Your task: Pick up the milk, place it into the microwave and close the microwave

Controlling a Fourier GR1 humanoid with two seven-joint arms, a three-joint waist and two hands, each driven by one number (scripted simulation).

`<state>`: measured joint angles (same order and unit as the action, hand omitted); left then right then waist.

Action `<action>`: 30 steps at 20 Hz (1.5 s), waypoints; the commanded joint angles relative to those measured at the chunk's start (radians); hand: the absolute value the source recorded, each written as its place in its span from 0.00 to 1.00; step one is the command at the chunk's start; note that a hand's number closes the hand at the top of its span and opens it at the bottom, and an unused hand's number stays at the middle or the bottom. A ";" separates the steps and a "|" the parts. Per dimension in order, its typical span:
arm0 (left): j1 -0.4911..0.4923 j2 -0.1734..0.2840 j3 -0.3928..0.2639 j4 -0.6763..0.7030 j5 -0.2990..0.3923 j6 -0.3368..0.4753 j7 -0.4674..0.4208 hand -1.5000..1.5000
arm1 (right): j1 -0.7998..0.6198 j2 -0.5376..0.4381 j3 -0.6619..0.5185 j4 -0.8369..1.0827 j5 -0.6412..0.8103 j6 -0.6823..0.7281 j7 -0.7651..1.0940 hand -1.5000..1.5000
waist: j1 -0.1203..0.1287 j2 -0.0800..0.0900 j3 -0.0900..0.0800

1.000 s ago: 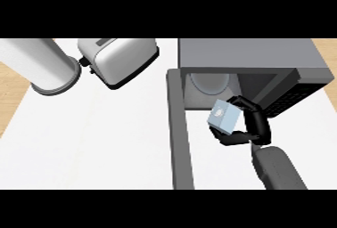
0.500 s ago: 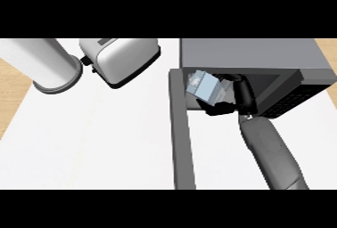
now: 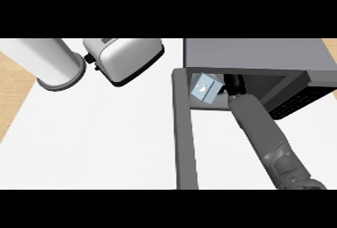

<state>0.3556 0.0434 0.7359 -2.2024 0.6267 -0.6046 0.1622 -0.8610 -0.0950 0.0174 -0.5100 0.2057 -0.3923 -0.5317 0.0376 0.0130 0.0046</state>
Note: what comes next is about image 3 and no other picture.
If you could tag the white toaster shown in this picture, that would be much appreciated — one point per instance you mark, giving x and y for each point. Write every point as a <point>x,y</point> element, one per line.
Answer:
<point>125,58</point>

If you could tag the pale blue milk carton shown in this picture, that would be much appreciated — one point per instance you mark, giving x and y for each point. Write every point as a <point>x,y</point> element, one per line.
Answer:
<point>205,88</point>

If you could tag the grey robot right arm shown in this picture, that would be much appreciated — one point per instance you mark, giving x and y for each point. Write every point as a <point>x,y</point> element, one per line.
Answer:
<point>264,133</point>

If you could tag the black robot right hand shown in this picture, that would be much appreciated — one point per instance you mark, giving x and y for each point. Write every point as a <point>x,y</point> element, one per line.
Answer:
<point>233,83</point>

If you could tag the dark grey microwave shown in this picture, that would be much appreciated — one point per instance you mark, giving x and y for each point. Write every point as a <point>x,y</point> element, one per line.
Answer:
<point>264,56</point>

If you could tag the dark grey microwave door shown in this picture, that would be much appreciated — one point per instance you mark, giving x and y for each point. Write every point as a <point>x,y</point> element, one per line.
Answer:
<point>184,133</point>

